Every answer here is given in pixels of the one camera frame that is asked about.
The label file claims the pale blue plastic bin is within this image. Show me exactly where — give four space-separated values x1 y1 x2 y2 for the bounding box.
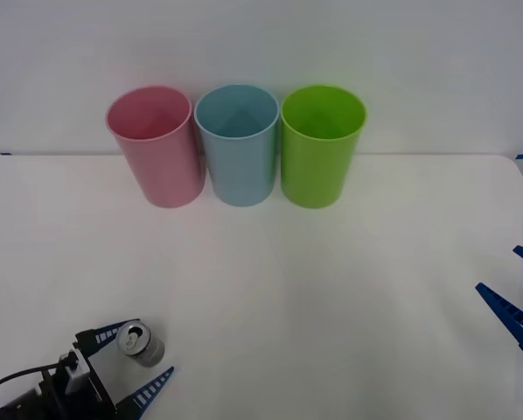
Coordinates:
193 83 281 207

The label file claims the green plastic bin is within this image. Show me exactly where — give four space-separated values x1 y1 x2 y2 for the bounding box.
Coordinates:
280 83 367 209

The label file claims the silver drink can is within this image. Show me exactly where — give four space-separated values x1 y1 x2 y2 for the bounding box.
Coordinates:
115 319 165 368

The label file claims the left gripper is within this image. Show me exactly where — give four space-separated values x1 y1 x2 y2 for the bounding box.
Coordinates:
37 318 176 420

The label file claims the pink plastic bin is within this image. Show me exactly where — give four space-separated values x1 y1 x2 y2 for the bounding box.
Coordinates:
105 84 206 208

